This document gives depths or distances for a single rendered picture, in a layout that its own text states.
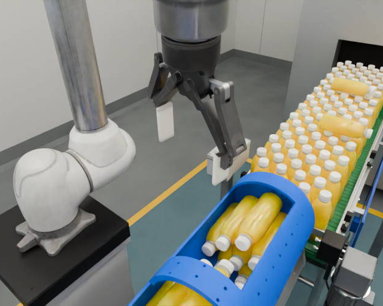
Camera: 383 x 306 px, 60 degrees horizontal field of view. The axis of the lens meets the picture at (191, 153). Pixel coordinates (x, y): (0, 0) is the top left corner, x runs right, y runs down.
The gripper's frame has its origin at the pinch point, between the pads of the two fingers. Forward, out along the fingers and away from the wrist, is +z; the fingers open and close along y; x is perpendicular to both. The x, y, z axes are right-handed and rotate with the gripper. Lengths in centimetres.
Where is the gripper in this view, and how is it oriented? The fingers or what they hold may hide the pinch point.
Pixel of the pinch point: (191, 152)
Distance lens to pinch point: 54.4
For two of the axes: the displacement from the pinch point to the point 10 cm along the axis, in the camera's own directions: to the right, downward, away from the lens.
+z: 0.0, 7.5, 6.7
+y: -6.5, -5.0, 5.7
